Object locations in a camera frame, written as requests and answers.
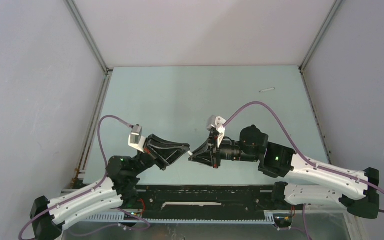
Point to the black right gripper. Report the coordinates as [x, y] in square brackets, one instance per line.
[211, 158]

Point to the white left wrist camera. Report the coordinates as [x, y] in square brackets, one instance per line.
[135, 139]

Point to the aluminium frame rail right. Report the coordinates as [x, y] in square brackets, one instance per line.
[323, 30]

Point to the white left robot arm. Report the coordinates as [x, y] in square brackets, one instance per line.
[50, 217]

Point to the slotted white cable duct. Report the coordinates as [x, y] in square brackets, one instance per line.
[120, 218]

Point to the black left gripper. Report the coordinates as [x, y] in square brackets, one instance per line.
[164, 152]

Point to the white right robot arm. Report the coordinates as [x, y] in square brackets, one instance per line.
[307, 181]

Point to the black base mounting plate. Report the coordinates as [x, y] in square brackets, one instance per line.
[206, 202]

